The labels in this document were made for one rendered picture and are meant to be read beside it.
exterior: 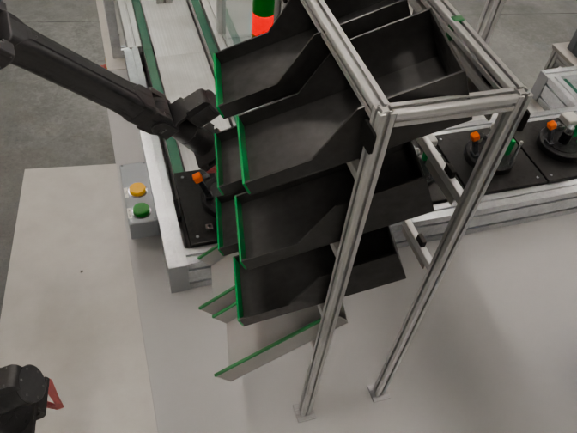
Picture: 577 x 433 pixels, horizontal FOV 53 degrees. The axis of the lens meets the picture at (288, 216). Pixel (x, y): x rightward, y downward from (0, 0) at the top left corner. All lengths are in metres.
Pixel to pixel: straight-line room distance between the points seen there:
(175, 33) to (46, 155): 1.20
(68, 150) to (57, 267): 1.63
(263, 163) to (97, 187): 0.97
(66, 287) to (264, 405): 0.55
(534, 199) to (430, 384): 0.60
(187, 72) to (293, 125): 1.19
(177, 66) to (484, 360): 1.28
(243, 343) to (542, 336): 0.74
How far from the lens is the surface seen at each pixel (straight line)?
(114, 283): 1.45
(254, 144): 0.78
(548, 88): 2.18
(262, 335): 1.12
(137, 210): 1.43
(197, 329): 1.36
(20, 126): 3.29
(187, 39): 2.10
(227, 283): 1.23
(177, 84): 1.89
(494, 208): 1.61
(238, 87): 0.86
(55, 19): 4.10
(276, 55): 0.88
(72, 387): 1.33
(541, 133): 1.86
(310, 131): 0.75
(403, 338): 1.10
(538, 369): 1.48
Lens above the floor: 2.03
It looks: 49 degrees down
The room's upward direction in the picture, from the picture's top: 7 degrees clockwise
